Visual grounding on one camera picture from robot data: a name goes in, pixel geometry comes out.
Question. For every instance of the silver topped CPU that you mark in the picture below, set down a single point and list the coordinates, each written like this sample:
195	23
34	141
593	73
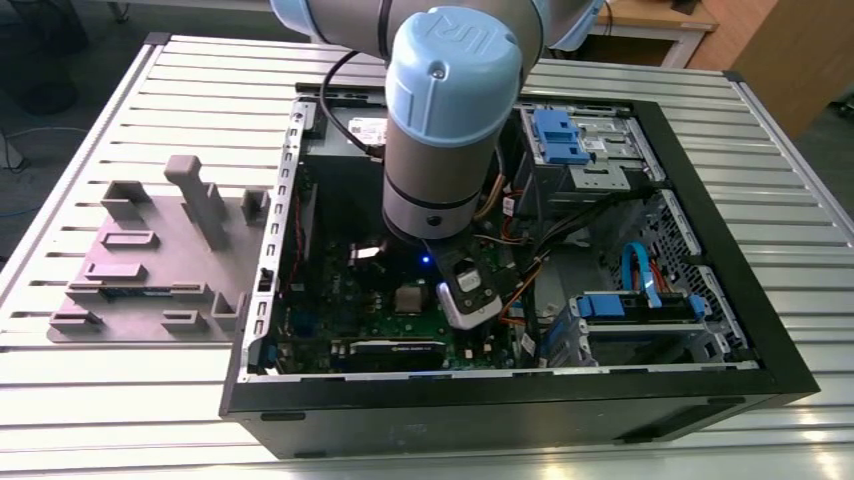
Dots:
409	299

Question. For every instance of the blue plastic drive latch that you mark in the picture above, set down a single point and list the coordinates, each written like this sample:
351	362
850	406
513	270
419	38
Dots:
557	135

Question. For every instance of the grey parts rack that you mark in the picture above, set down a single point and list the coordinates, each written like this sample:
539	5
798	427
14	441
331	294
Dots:
167	280

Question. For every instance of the black PC case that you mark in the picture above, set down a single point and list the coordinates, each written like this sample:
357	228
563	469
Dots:
507	400

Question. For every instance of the black CPU socket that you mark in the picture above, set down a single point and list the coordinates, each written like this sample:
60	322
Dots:
409	317

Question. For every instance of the black graphics card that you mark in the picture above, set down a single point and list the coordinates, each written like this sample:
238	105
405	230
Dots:
394	356

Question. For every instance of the RAM stick with label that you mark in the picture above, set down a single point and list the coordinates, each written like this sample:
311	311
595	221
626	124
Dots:
134	293

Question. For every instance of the silver metal disk bay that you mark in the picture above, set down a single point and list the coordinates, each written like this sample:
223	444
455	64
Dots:
641	327

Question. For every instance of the black office chair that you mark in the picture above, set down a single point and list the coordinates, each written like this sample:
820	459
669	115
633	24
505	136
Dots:
47	85

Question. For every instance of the hard disk in blue carrier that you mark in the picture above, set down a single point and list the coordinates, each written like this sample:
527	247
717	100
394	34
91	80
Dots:
601	306

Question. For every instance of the wooden cabinet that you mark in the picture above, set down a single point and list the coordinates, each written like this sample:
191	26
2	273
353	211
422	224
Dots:
788	60

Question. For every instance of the grey power supply unit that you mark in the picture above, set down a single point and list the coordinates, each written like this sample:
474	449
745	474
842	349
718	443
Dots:
363	129

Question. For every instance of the green motherboard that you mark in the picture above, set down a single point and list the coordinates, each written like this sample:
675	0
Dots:
347	300

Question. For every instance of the silver metal drive cage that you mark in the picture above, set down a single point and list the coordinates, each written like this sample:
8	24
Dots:
601	175

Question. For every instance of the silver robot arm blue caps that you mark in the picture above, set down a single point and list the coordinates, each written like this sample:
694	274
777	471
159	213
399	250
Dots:
441	130

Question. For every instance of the wooden desk white frame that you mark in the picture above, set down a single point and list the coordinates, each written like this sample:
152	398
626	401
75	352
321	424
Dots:
667	22

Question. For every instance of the blue expansion slot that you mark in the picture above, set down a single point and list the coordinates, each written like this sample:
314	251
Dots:
306	324

